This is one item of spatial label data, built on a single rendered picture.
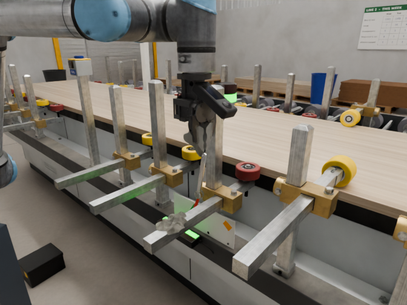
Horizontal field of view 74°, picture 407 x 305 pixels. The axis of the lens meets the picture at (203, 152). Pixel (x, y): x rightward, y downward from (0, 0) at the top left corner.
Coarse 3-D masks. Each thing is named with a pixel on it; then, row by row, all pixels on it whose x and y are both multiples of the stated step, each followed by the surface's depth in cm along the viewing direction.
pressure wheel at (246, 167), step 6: (240, 162) 91; (246, 162) 91; (252, 162) 91; (240, 168) 87; (246, 168) 88; (252, 168) 87; (258, 168) 87; (240, 174) 86; (246, 174) 85; (252, 174) 85; (258, 174) 87; (246, 180) 86; (252, 180) 86; (246, 192) 91
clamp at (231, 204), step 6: (204, 186) 83; (222, 186) 83; (204, 192) 83; (210, 192) 82; (216, 192) 80; (222, 192) 80; (228, 192) 80; (240, 192) 80; (204, 198) 84; (228, 198) 77; (234, 198) 77; (240, 198) 80; (228, 204) 78; (234, 204) 78; (240, 204) 80; (228, 210) 78; (234, 210) 78
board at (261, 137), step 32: (64, 96) 214; (96, 96) 214; (128, 96) 214; (128, 128) 137; (224, 128) 131; (256, 128) 131; (288, 128) 131; (320, 128) 131; (352, 128) 131; (224, 160) 100; (256, 160) 94; (288, 160) 94; (320, 160) 94; (384, 160) 94; (352, 192) 74; (384, 192) 74
